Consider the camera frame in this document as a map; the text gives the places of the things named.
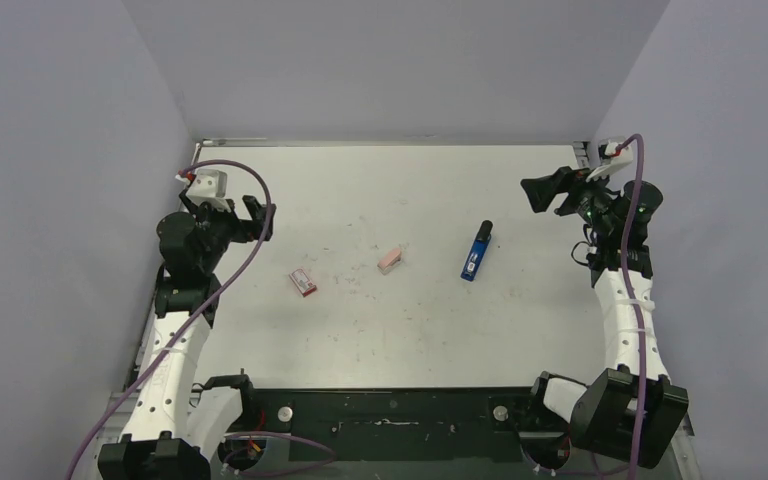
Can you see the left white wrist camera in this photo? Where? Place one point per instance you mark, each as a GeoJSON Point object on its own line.
{"type": "Point", "coordinates": [209, 187]}

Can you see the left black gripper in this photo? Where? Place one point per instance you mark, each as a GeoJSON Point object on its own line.
{"type": "Point", "coordinates": [246, 230]}

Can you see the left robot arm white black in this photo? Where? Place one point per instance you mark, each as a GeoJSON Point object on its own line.
{"type": "Point", "coordinates": [165, 437]}

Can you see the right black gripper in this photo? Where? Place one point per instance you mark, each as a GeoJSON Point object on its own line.
{"type": "Point", "coordinates": [567, 192]}

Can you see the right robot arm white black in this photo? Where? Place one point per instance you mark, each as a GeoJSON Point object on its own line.
{"type": "Point", "coordinates": [632, 410]}

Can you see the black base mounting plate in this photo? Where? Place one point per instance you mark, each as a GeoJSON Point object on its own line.
{"type": "Point", "coordinates": [403, 424]}

